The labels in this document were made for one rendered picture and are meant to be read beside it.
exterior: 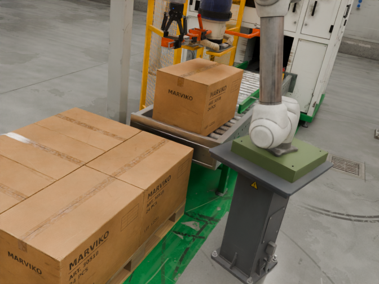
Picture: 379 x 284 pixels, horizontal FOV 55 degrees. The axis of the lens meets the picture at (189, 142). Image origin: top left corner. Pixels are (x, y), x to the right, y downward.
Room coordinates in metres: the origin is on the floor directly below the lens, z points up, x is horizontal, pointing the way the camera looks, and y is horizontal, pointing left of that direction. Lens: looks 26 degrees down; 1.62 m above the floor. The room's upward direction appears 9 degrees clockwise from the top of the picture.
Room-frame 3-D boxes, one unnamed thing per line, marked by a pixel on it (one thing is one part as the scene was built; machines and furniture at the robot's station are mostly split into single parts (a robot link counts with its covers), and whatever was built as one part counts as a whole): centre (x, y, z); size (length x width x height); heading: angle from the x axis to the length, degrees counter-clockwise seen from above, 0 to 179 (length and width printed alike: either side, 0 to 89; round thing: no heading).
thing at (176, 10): (2.05, 0.18, 1.38); 0.08 x 0.07 x 0.09; 67
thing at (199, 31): (2.37, 0.05, 1.22); 0.10 x 0.08 x 0.06; 69
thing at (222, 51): (2.57, -0.13, 1.12); 0.34 x 0.10 x 0.05; 159
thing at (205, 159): (2.25, 0.12, 0.48); 0.70 x 0.03 x 0.15; 68
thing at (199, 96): (2.57, -0.02, 0.75); 0.60 x 0.40 x 0.40; 154
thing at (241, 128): (3.21, -0.63, 0.50); 2.31 x 0.05 x 0.19; 158
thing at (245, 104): (3.56, -0.71, 0.60); 1.60 x 0.10 x 0.09; 158
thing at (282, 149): (1.76, -0.47, 0.84); 0.22 x 0.18 x 0.06; 133
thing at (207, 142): (2.25, 0.12, 0.58); 0.70 x 0.03 x 0.06; 68
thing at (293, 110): (1.74, -0.45, 0.98); 0.18 x 0.16 x 0.22; 153
